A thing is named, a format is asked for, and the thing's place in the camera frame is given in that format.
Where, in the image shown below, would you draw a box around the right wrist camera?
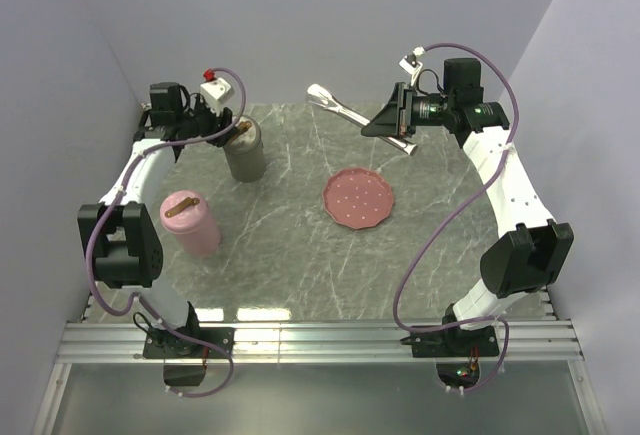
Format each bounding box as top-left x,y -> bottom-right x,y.
399,46 -> 425,87

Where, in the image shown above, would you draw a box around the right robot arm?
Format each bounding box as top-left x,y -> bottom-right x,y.
361,54 -> 574,355

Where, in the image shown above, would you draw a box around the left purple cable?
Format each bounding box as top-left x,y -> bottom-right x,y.
84,68 -> 247,399

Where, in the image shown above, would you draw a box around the grey cylindrical container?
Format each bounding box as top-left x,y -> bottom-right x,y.
223,142 -> 267,183

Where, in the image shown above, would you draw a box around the grey round lid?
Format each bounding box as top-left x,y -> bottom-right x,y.
223,116 -> 262,154

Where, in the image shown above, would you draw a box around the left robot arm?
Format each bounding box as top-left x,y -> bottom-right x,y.
77,75 -> 246,357

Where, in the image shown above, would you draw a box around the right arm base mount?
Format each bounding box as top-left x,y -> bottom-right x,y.
400,326 -> 504,394

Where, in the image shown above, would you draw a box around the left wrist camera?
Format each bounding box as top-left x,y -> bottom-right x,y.
199,69 -> 234,112

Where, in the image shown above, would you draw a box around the metal tongs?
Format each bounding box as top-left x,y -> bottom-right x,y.
306,84 -> 370,128

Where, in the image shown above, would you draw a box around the pink round lid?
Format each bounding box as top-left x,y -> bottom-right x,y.
159,190 -> 203,233

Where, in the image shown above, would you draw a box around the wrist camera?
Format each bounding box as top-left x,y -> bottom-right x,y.
199,69 -> 234,112
399,46 -> 425,87

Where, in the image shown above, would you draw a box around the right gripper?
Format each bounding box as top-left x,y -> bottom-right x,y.
361,82 -> 455,139

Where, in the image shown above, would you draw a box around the pink polka dot plate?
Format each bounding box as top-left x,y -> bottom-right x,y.
322,167 -> 395,230

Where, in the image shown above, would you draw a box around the pink cylindrical container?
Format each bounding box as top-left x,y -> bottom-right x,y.
164,207 -> 221,257

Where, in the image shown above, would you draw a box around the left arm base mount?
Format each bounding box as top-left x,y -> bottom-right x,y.
143,328 -> 224,388

